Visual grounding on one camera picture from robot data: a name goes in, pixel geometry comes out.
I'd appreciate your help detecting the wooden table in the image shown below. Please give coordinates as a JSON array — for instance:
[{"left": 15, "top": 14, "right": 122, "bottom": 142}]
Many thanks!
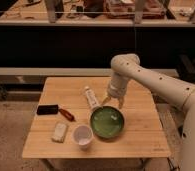
[{"left": 21, "top": 76, "right": 172, "bottom": 171}]

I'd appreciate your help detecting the white rectangular block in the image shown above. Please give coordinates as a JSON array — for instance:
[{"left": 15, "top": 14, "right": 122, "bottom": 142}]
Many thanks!
[{"left": 51, "top": 123, "right": 68, "bottom": 143}]

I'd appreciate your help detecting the green ceramic bowl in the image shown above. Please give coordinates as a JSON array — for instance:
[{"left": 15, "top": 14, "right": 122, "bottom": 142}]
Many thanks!
[{"left": 90, "top": 106, "right": 125, "bottom": 139}]

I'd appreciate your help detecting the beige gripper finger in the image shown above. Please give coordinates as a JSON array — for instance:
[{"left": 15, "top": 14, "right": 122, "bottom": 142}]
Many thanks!
[
  {"left": 102, "top": 95, "right": 111, "bottom": 106},
  {"left": 118, "top": 97, "right": 124, "bottom": 109}
]

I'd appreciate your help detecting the white tube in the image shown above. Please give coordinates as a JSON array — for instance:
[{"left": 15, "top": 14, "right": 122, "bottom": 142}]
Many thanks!
[{"left": 84, "top": 86, "right": 100, "bottom": 111}]

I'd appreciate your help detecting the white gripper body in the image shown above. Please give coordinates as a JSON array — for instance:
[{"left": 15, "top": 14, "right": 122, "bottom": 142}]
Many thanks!
[{"left": 107, "top": 74, "right": 129, "bottom": 99}]

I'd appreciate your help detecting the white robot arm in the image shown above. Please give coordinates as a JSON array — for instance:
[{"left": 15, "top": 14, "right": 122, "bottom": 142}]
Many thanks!
[{"left": 103, "top": 54, "right": 195, "bottom": 171}]

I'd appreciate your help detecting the black brush with red handle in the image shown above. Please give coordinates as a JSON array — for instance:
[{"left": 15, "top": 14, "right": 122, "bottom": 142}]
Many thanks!
[{"left": 36, "top": 105, "right": 75, "bottom": 121}]

